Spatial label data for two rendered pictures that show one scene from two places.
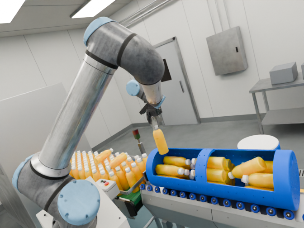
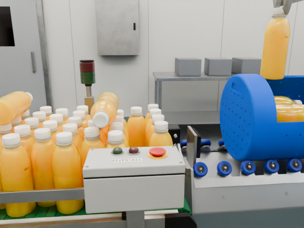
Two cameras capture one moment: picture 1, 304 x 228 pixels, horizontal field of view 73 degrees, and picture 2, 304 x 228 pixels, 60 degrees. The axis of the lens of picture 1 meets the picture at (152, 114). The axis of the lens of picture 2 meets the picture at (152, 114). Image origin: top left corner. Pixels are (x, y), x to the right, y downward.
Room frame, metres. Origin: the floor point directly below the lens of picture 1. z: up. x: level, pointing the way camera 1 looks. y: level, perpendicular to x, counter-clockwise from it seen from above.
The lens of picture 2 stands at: (1.10, 0.89, 1.33)
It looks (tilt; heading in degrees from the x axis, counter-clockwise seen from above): 15 degrees down; 312
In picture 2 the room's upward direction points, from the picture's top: straight up
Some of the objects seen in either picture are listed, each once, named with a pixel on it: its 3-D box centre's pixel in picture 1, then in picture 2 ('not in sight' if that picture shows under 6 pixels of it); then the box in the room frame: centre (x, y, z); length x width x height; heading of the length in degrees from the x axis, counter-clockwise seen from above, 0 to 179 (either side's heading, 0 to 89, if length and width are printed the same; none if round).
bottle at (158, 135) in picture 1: (159, 140); (275, 47); (1.38, 0.01, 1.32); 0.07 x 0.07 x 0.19
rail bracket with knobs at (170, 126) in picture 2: not in sight; (170, 138); (1.72, 0.08, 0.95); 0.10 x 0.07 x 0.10; 137
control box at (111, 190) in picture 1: (105, 188); (134, 176); (1.47, 0.53, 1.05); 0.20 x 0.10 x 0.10; 47
